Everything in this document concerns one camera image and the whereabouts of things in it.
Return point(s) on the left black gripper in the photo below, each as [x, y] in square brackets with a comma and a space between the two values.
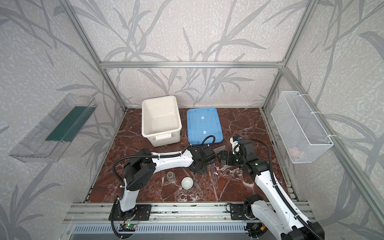
[211, 156]

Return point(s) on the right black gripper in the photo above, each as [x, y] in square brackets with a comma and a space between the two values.
[229, 157]

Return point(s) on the blue capped test tube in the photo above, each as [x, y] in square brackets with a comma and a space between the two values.
[212, 172]

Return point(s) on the clear small plastic beaker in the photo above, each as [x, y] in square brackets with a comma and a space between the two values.
[171, 177]

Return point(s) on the white plastic storage bin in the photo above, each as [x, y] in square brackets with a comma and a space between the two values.
[161, 121]

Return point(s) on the clear test tube rack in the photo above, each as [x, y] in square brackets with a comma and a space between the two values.
[220, 149]

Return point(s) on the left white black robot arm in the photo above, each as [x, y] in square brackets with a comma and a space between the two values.
[134, 172]

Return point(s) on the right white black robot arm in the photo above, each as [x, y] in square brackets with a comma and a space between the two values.
[280, 215]

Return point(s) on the white ceramic bowl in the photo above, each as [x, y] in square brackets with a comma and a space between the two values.
[187, 183]

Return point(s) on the blue plastic bin lid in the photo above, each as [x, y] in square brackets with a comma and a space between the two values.
[203, 122]

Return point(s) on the pink object in basket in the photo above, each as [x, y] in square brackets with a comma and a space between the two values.
[295, 152]

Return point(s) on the green circuit board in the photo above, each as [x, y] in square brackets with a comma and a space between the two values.
[128, 227]

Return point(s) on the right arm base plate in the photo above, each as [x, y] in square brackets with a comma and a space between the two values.
[238, 212]

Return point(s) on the white wire mesh basket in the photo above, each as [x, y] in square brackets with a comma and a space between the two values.
[299, 126]

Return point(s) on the right circuit board with wires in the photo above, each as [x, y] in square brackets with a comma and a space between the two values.
[255, 228]

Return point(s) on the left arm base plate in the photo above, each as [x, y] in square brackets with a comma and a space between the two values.
[139, 213]

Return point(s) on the clear wall shelf green mat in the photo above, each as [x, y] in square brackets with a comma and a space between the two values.
[47, 142]

